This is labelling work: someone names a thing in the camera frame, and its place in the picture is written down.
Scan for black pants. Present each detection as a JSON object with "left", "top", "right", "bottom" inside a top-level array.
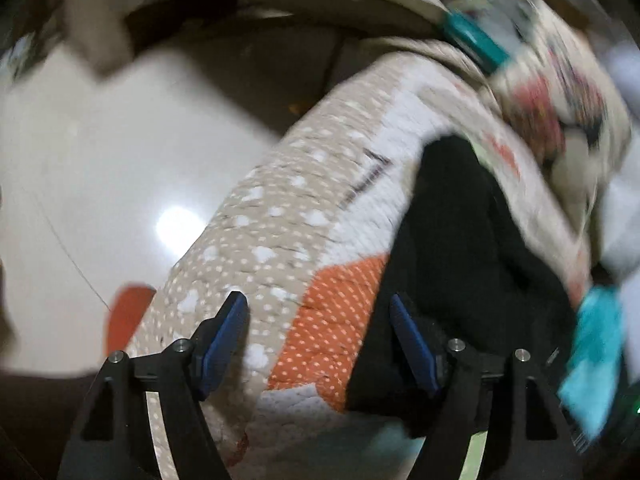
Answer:
[{"left": 345, "top": 136, "right": 576, "bottom": 436}]

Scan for teal fluffy towel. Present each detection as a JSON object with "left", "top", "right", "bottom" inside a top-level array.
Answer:
[{"left": 558, "top": 286, "right": 625, "bottom": 441}]

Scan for black electronic box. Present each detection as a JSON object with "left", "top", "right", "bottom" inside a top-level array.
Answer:
[{"left": 582, "top": 382, "right": 640, "bottom": 480}]

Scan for orange slipper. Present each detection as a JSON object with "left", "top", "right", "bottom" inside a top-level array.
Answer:
[{"left": 104, "top": 283, "right": 156, "bottom": 356}]

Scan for patchwork quilted bed cover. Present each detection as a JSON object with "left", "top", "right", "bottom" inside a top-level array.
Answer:
[{"left": 127, "top": 38, "right": 591, "bottom": 479}]

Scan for floral print cushion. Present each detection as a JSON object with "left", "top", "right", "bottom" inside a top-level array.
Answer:
[{"left": 487, "top": 1, "right": 631, "bottom": 232}]

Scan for teal cardboard box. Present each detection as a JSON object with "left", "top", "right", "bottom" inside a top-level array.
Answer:
[{"left": 442, "top": 12, "right": 510, "bottom": 75}]

